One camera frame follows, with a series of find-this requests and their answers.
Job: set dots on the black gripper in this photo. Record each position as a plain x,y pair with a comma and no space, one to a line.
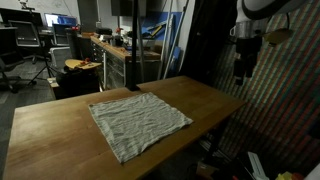
246,56

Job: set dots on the grey striped towel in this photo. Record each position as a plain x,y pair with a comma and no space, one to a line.
131,125

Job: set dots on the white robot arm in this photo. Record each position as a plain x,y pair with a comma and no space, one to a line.
250,25

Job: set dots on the black vertical pole stand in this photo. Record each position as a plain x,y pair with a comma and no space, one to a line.
132,85

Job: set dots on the wooden top workbench cabinet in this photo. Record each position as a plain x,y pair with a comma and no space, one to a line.
116,65

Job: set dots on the round wooden stool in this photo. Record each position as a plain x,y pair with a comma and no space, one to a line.
82,64

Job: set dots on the lit computer monitor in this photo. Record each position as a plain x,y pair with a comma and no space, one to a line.
52,19

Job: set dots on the grey mesh office chair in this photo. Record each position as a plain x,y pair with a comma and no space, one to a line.
27,38

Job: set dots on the black camera tripod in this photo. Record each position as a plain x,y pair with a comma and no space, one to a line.
47,67

